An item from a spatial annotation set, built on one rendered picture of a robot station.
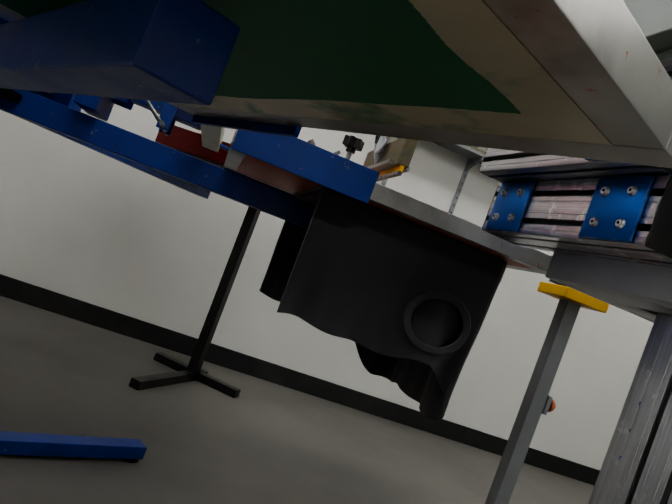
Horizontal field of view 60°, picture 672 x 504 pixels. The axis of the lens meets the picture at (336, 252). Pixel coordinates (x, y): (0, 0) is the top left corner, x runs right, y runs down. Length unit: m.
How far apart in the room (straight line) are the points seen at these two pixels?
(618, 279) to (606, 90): 0.53
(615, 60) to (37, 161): 3.38
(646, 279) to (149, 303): 2.99
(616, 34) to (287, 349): 3.32
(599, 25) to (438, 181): 3.42
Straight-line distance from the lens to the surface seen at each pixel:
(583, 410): 4.49
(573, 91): 0.41
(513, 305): 4.04
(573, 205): 0.88
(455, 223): 1.30
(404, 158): 1.38
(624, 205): 0.80
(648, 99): 0.43
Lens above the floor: 0.80
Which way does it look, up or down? 1 degrees up
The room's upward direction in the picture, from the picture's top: 21 degrees clockwise
